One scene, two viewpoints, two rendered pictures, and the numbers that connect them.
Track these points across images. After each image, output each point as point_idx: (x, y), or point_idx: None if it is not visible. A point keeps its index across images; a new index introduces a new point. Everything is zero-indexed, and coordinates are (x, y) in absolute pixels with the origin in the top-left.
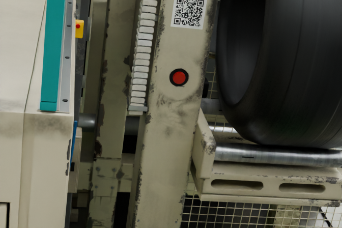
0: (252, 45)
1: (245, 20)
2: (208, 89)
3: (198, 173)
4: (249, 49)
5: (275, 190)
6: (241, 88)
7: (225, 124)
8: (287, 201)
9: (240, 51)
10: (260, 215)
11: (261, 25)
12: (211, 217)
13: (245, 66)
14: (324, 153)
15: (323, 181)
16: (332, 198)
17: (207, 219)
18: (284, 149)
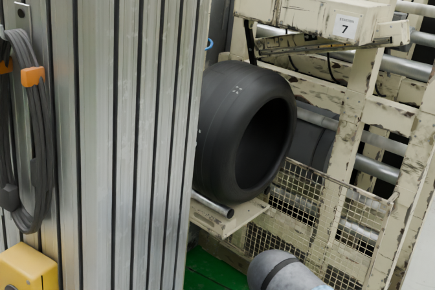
0: (256, 142)
1: (257, 126)
2: (285, 168)
3: None
4: (254, 143)
5: (191, 214)
6: (237, 162)
7: (293, 193)
8: (197, 223)
9: (249, 143)
10: (334, 270)
11: (265, 132)
12: (301, 255)
13: (247, 152)
14: (219, 206)
15: (213, 220)
16: (217, 233)
17: (296, 255)
18: (201, 195)
